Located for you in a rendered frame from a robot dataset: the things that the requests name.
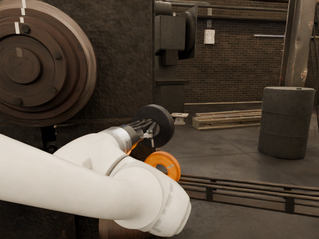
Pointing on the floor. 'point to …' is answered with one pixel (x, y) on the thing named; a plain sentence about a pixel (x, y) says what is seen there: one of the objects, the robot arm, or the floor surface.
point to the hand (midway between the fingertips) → (152, 122)
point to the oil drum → (286, 121)
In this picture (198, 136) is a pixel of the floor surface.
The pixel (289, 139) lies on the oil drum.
